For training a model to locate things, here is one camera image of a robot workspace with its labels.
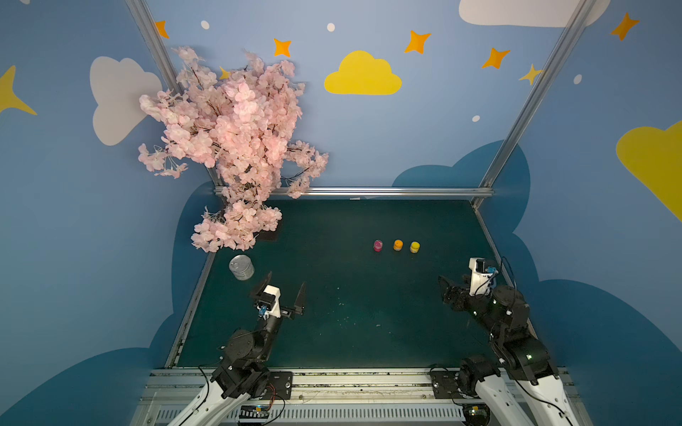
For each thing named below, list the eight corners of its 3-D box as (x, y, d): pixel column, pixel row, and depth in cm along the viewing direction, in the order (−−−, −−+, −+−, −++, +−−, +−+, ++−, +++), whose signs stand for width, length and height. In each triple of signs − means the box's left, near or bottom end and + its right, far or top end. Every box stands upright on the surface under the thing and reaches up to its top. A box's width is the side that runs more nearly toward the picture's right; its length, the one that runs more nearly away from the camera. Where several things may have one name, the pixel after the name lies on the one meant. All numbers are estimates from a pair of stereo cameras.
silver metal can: (231, 279, 97) (226, 272, 93) (236, 263, 102) (231, 255, 97) (252, 280, 97) (248, 272, 93) (256, 263, 102) (252, 255, 97)
